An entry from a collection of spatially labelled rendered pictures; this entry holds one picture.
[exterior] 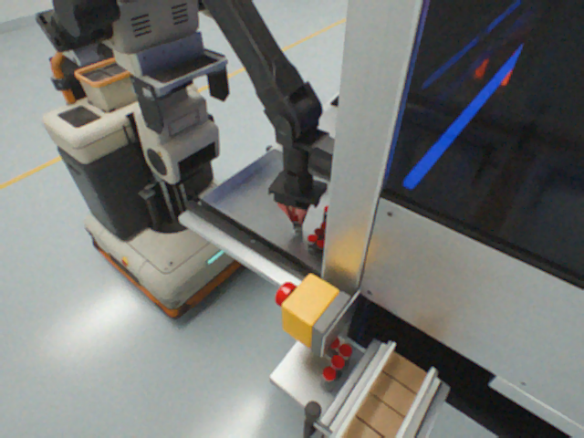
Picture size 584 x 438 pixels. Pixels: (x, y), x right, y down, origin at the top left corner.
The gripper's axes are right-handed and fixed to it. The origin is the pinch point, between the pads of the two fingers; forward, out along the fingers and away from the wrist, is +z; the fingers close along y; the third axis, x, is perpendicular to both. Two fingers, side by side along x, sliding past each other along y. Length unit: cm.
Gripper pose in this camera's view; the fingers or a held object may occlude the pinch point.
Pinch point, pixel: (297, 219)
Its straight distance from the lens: 77.4
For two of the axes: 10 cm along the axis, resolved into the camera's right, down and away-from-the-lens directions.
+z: 0.0, 7.1, 7.0
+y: 9.2, 2.8, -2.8
